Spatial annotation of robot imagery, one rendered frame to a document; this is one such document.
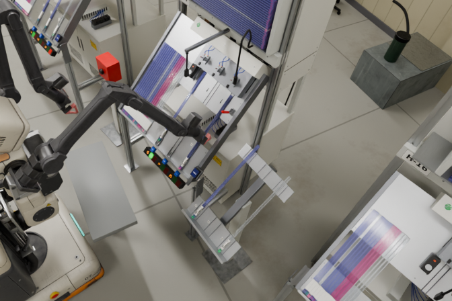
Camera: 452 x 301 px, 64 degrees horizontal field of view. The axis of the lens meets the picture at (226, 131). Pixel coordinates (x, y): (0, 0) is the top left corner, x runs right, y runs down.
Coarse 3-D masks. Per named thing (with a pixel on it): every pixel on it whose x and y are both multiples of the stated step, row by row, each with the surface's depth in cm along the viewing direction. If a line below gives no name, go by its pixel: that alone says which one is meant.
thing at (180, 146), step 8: (152, 128) 216; (160, 128) 214; (152, 136) 216; (168, 136) 211; (176, 136) 208; (160, 144) 213; (168, 144) 210; (176, 144) 208; (184, 144) 205; (192, 144) 203; (200, 144) 201; (168, 152) 209; (176, 152) 207; (184, 152) 205; (200, 152) 200; (176, 160) 207; (192, 160) 202; (200, 160) 200; (184, 168) 204; (192, 168) 202
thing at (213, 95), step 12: (180, 24) 213; (168, 36) 216; (180, 36) 212; (192, 36) 208; (180, 48) 211; (192, 60) 207; (192, 84) 206; (204, 84) 202; (216, 84) 199; (204, 96) 202; (216, 96) 198; (228, 96) 195; (216, 108) 198; (228, 108) 195; (228, 120) 194
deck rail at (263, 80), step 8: (264, 80) 187; (256, 88) 187; (248, 96) 188; (256, 96) 192; (248, 104) 191; (240, 112) 190; (232, 120) 192; (232, 128) 196; (224, 136) 195; (216, 144) 195; (208, 152) 197; (216, 152) 200; (208, 160) 199; (200, 168) 199
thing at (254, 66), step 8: (192, 24) 199; (200, 24) 197; (208, 24) 195; (200, 32) 196; (208, 32) 194; (216, 32) 192; (216, 40) 192; (224, 40) 190; (232, 40) 198; (224, 48) 189; (232, 48) 187; (232, 56) 187; (240, 56) 185; (248, 56) 183; (240, 64) 184; (248, 64) 182; (256, 64) 180; (264, 64) 180; (248, 72) 182; (256, 72) 180; (264, 72) 186
